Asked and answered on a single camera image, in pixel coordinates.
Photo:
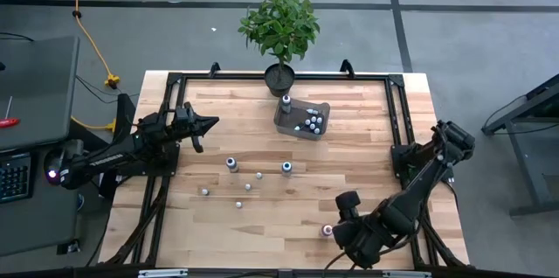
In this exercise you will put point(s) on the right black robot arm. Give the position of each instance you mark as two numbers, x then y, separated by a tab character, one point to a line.
419	186

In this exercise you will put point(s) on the translucent grey plastic bin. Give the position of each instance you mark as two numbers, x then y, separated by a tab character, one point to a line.
290	123

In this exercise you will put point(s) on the black keyboard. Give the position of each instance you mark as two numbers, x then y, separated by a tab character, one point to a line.
15	177

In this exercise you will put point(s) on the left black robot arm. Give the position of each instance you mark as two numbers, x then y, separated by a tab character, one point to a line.
109	155

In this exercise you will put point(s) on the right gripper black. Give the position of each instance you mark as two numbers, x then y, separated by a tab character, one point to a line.
367	238

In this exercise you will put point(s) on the silver mounting bracket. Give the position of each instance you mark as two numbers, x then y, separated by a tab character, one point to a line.
406	274
162	273

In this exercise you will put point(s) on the vial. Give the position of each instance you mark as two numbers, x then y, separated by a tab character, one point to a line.
232	164

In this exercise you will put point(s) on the black aluminium table frame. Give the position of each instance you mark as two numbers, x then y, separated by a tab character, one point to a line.
349	77

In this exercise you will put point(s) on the large blue-capped colouring bottle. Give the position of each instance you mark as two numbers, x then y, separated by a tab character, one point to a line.
286	168

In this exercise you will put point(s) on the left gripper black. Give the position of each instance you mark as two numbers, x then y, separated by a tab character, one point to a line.
183	123

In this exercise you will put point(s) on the potted tree in black pot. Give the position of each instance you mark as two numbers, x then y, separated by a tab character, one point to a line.
281	24

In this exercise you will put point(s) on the black metal stand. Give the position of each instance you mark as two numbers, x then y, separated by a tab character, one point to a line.
546	99

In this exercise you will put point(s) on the grey side desk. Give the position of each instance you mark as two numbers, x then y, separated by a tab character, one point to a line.
39	85

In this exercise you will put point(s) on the black curved frame foot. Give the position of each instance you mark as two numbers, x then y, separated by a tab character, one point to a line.
347	69
214	70

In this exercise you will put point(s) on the large purple-capped colouring bottle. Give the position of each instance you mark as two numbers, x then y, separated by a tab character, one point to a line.
286	103

